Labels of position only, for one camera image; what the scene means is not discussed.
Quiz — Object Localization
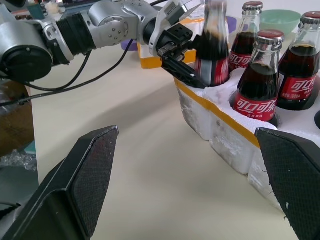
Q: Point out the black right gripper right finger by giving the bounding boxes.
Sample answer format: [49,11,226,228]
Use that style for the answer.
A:
[254,127,320,240]

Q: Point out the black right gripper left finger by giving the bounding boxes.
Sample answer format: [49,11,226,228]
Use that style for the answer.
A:
[0,125,120,240]

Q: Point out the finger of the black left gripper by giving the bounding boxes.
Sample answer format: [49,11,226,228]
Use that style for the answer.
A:
[186,34,202,54]
[161,55,207,89]

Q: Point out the glass cola bottle red label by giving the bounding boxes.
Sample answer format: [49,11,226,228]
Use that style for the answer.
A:
[228,0,264,76]
[232,29,286,123]
[276,11,320,111]
[194,0,231,88]

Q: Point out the white foam box yellow tape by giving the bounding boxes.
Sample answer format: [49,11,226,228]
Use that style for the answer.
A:
[136,16,206,70]

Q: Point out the white foam crate yellow tape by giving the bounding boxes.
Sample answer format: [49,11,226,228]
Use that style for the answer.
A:
[174,67,320,215]

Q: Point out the brown cardboard box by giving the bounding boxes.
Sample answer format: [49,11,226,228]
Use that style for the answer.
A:
[0,79,35,157]

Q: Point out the purple round object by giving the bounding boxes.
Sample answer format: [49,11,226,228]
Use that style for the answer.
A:
[225,15,238,33]

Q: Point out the purple cup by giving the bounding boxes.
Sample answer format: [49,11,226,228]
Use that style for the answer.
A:
[120,39,138,52]

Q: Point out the clear plastic bubble wrap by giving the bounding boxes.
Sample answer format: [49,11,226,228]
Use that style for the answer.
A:
[0,148,39,173]

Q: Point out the mint green bowl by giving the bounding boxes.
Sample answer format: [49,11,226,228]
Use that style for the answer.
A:
[259,9,303,37]

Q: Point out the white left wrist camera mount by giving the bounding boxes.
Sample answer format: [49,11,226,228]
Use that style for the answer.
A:
[148,0,201,57]

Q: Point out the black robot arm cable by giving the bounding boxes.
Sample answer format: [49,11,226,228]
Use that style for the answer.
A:
[24,38,136,92]

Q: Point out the thin black cable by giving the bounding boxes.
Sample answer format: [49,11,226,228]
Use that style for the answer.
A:
[0,51,92,108]

